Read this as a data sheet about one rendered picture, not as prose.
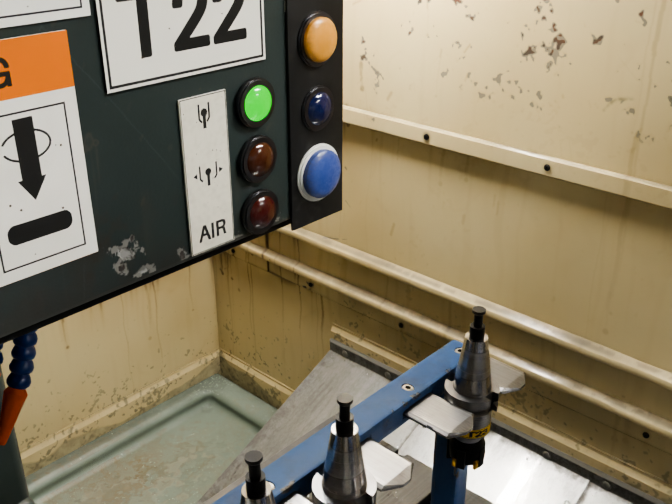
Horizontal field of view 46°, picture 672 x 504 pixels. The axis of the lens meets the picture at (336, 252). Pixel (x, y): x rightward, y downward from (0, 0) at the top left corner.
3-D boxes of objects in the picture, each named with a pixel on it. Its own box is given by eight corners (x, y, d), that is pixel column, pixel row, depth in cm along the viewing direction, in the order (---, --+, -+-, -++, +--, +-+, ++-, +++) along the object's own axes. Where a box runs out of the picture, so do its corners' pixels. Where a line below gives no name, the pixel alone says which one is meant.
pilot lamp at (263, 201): (279, 225, 47) (278, 190, 46) (251, 236, 45) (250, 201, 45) (272, 222, 47) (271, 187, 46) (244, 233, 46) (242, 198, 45)
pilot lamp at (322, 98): (335, 123, 48) (335, 87, 47) (309, 131, 46) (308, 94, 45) (327, 121, 48) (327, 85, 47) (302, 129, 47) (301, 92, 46)
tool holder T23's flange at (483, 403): (464, 382, 97) (465, 364, 96) (507, 402, 93) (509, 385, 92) (433, 405, 93) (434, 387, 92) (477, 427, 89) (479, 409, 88)
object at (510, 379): (533, 380, 96) (534, 374, 96) (510, 399, 92) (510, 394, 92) (484, 358, 100) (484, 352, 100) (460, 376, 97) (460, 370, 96)
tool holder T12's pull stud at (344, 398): (345, 420, 76) (345, 390, 74) (357, 429, 74) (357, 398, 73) (331, 428, 74) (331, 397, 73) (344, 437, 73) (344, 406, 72)
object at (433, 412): (482, 422, 89) (483, 416, 88) (455, 445, 85) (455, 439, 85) (431, 397, 93) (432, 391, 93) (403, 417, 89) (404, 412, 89)
